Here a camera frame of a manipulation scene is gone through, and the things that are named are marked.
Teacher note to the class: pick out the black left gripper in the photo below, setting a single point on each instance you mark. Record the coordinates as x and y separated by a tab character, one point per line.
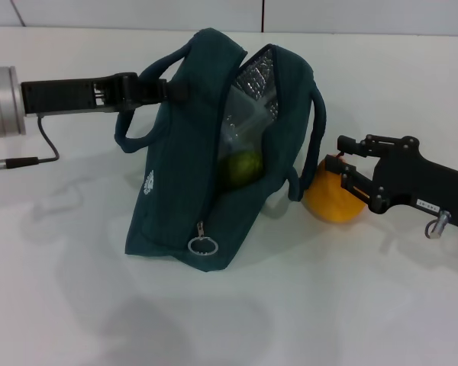
57	95

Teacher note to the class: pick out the teal fabric lunch bag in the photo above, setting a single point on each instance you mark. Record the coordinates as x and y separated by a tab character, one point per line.
175	190

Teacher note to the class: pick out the orange yellow pear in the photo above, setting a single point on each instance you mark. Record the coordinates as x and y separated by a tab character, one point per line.
332	202

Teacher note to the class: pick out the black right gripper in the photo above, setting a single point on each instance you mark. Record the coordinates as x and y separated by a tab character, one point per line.
404	175

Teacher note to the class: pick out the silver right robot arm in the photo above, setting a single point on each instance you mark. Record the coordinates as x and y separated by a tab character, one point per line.
440	223

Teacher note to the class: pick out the green cucumber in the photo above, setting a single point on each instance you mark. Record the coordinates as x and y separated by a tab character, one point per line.
240	171

